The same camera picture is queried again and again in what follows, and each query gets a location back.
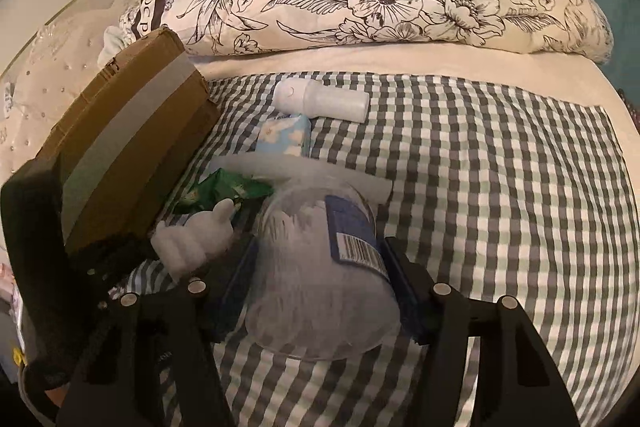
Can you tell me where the green foil packet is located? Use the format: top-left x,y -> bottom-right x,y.
172,169 -> 275,214

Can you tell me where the clear jar with blue label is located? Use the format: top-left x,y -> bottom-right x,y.
245,184 -> 403,362

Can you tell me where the pale green cloth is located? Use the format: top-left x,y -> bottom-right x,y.
102,27 -> 131,52

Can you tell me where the green checked cloth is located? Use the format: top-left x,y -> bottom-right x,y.
105,72 -> 640,427

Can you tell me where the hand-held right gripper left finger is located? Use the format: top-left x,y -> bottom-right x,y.
55,237 -> 266,427

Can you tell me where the brown cardboard box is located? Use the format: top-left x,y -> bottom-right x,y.
37,27 -> 223,255

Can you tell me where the white plastic bottle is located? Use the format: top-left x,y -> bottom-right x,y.
272,78 -> 371,124

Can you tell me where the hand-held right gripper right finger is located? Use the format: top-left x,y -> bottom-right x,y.
381,236 -> 581,427

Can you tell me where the blue floral tissue pack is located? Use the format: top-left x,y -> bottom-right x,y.
255,114 -> 312,158

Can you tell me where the cream tufted headboard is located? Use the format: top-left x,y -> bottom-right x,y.
0,2 -> 126,188

